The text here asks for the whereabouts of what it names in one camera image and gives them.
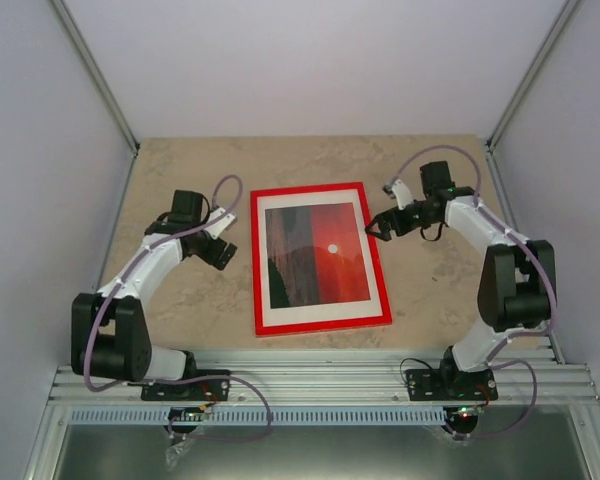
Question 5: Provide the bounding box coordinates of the red sunset photo print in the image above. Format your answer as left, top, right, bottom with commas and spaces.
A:
265, 203, 371, 309

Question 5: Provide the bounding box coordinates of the aluminium corner post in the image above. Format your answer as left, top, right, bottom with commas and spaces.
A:
48, 0, 140, 157
485, 0, 584, 154

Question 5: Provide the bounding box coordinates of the aluminium rail platform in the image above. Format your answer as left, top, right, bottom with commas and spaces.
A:
49, 347, 600, 407

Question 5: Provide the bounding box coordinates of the aluminium corner post right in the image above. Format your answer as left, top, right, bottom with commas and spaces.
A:
485, 0, 584, 154

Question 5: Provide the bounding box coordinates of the clear plastic bag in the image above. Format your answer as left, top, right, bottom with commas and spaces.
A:
165, 437, 193, 472

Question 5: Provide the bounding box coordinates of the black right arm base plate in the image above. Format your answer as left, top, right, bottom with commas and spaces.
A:
405, 369, 499, 402

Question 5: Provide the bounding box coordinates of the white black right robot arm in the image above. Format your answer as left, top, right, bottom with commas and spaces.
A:
365, 161, 557, 399

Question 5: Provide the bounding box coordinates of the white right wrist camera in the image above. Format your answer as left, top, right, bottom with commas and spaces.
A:
382, 178, 414, 210

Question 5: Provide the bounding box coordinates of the aluminium corner post left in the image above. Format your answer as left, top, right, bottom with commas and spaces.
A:
48, 0, 140, 157

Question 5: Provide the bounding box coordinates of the grey slotted cable duct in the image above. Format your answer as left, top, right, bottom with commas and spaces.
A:
70, 406, 447, 426

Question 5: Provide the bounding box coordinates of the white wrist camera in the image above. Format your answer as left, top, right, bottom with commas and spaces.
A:
382, 178, 414, 210
205, 207, 237, 239

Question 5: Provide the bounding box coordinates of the white photo mat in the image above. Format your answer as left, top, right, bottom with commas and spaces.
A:
257, 188, 385, 327

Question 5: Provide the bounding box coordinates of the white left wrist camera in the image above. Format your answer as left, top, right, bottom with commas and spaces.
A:
205, 207, 237, 239

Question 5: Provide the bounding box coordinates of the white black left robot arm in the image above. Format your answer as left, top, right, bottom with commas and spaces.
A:
71, 190, 237, 399

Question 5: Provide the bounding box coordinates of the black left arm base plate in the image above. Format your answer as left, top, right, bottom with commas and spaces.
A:
140, 369, 231, 403

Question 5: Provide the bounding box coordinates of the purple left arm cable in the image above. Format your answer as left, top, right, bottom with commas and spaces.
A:
85, 174, 274, 445

